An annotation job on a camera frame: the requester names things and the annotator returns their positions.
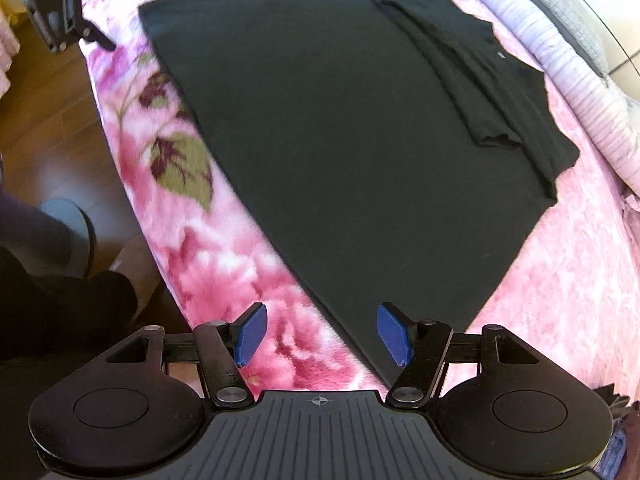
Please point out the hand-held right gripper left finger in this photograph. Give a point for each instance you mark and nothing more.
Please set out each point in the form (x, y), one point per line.
(251, 332)

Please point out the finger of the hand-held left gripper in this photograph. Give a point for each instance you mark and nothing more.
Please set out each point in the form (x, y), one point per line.
(100, 37)

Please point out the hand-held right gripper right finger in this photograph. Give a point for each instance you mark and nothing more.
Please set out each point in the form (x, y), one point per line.
(392, 332)

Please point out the black shirt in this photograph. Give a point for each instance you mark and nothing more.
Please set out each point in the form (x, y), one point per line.
(340, 135)

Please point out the pink floral blanket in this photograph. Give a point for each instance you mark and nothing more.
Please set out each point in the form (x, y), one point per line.
(575, 270)

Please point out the grey slipper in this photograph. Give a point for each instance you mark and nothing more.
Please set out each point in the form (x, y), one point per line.
(80, 230)

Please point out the dark cloth pile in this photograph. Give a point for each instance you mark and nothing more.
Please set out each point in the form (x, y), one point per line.
(625, 430)

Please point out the grey pillow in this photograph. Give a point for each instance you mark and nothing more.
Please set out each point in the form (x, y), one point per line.
(565, 5)

